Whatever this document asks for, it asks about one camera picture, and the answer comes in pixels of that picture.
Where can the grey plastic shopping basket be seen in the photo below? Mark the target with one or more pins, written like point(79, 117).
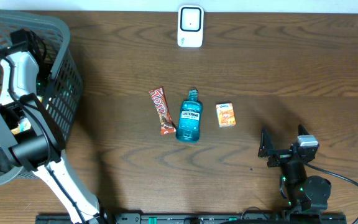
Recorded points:
point(55, 32)

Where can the orange Kleenex tissue pack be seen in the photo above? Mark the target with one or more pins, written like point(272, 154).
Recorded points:
point(225, 115)

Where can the beige snack bag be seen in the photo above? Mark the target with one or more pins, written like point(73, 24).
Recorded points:
point(22, 126)

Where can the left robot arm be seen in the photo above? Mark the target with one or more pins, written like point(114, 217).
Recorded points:
point(38, 101)

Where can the white barcode scanner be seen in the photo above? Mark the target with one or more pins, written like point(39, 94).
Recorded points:
point(190, 26)

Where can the red Top chocolate bar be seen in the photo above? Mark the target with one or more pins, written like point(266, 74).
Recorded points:
point(166, 123)

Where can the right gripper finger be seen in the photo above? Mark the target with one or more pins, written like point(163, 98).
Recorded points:
point(266, 147)
point(302, 130)

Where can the blue Listerine mouthwash bottle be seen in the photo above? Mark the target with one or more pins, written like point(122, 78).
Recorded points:
point(188, 129)

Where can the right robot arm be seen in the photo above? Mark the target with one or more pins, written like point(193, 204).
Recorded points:
point(304, 193)

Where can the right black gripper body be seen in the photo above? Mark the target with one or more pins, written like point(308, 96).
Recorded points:
point(280, 156)

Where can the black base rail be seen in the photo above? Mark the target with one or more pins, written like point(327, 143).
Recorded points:
point(258, 218)

